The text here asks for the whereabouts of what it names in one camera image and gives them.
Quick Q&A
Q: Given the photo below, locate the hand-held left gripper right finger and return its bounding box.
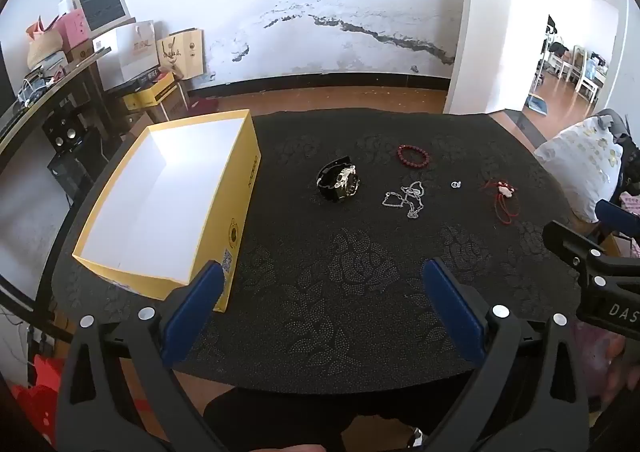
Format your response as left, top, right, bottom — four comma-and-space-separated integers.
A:
421, 257, 591, 452

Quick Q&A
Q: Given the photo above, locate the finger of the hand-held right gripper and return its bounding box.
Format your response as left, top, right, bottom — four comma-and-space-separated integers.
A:
596, 200, 640, 239
542, 220, 640, 290

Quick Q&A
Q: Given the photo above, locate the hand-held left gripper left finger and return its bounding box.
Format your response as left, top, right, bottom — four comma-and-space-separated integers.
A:
55, 259, 226, 452

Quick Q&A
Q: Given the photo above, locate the red string pendant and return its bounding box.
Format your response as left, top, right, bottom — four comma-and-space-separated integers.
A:
482, 178, 518, 224

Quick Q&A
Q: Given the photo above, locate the silver chain necklace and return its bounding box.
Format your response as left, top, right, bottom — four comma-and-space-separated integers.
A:
382, 181, 427, 219

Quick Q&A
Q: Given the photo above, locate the yellow cardboard box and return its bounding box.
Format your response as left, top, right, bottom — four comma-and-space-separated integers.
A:
72, 109, 262, 313

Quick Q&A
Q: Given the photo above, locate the red bead bracelet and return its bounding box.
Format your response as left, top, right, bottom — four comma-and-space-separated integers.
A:
397, 144, 432, 167

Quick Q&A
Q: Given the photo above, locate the black wrist watch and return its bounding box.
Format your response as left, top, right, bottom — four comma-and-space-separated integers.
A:
316, 157, 361, 203

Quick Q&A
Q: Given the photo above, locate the person's right hand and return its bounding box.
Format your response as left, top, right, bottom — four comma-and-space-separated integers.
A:
602, 334, 640, 405

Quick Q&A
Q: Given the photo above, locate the white printed sack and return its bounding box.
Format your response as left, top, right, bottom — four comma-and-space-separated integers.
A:
534, 116, 623, 223

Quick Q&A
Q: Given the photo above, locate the black office chair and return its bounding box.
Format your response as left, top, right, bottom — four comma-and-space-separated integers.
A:
597, 109, 640, 193

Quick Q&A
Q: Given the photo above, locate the black patterned tablecloth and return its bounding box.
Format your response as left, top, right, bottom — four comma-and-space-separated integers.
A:
52, 109, 573, 393

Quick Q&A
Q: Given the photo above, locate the white chair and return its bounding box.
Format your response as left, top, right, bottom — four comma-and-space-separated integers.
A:
570, 46, 608, 100

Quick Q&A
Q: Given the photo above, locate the red bag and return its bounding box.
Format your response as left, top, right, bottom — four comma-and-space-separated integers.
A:
10, 354, 63, 448

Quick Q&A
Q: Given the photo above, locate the brown cardboard box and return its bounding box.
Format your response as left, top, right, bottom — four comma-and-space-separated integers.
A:
162, 86, 190, 123

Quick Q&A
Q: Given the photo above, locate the white door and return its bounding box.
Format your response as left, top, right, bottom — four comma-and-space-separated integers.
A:
444, 0, 553, 115

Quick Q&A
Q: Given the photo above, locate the black speaker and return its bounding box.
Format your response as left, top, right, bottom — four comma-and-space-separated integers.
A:
42, 114, 83, 150

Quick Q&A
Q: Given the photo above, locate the small yellow box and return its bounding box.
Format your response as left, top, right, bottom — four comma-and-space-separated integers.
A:
122, 72, 180, 111

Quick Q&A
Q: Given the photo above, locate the brown paper bag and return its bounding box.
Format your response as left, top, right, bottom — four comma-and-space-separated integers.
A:
156, 29, 205, 81

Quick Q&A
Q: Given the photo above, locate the white paper bag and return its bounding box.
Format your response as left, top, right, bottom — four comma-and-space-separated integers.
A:
97, 20, 160, 87

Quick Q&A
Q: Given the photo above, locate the black desk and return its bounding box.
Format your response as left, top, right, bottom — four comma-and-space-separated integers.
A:
0, 48, 113, 173

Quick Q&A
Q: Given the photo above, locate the beige woven bag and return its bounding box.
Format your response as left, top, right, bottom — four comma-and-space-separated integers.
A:
26, 26, 66, 70

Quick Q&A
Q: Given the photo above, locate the pink box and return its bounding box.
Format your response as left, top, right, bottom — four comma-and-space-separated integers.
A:
52, 9, 91, 52

